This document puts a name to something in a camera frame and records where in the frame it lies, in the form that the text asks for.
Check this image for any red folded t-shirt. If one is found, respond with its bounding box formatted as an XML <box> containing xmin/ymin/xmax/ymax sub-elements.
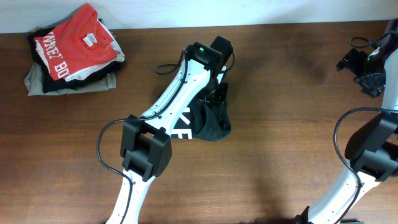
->
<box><xmin>33</xmin><ymin>2</ymin><xmax>118</xmax><ymax>82</ymax></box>

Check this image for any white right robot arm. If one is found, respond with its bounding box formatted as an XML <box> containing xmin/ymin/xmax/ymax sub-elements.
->
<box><xmin>293</xmin><ymin>19</ymin><xmax>397</xmax><ymax>224</ymax></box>

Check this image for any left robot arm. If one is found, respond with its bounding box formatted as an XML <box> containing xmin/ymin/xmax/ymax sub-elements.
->
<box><xmin>103</xmin><ymin>37</ymin><xmax>235</xmax><ymax>223</ymax></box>

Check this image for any black folded shirt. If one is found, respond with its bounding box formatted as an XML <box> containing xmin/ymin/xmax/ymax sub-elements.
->
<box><xmin>24</xmin><ymin>17</ymin><xmax>124</xmax><ymax>95</ymax></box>

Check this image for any white folded shirt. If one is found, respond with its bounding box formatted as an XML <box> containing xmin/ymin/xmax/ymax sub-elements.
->
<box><xmin>34</xmin><ymin>21</ymin><xmax>126</xmax><ymax>83</ymax></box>

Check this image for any olive grey folded garment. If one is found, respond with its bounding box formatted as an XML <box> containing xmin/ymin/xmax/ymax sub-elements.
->
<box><xmin>24</xmin><ymin>35</ymin><xmax>117</xmax><ymax>97</ymax></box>

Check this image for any dark green t-shirt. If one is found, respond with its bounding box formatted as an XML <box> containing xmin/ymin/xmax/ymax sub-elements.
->
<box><xmin>171</xmin><ymin>93</ymin><xmax>232</xmax><ymax>141</ymax></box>

